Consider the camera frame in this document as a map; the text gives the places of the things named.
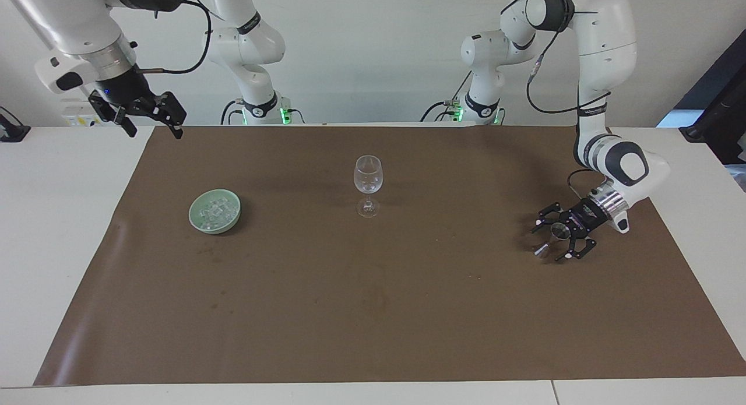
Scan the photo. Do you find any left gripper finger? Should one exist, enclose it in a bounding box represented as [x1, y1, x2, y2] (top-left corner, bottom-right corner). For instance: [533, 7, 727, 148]
[556, 234, 598, 262]
[530, 202, 575, 232]

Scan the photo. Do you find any green ceramic bowl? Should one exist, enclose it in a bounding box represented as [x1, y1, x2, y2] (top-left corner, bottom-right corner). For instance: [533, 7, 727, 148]
[188, 189, 242, 235]

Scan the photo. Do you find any black cable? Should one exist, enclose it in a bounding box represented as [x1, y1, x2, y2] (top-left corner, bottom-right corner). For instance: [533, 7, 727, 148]
[567, 169, 596, 200]
[220, 99, 244, 126]
[420, 100, 462, 123]
[499, 0, 612, 115]
[135, 0, 212, 75]

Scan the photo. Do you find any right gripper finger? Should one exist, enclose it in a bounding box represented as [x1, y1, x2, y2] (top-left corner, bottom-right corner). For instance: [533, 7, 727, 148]
[88, 92, 139, 139]
[129, 91, 188, 140]

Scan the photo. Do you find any clear wine glass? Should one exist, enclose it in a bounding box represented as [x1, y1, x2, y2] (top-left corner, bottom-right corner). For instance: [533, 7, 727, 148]
[353, 155, 383, 218]

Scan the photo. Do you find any small clear glass cup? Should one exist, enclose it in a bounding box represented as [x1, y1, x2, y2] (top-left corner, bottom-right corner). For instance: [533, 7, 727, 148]
[534, 221, 573, 259]

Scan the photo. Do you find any clear ice cube pile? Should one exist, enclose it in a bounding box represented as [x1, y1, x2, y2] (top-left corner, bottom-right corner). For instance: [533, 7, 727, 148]
[196, 195, 237, 225]

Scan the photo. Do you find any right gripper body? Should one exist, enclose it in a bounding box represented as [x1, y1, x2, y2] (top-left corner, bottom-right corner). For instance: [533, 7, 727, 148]
[93, 66, 154, 108]

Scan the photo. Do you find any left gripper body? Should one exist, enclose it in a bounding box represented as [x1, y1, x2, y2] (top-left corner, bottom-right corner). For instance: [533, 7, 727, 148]
[564, 198, 608, 237]

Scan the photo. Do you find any black stand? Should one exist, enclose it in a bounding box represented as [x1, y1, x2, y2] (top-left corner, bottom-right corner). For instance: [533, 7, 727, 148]
[678, 43, 746, 167]
[0, 105, 31, 143]

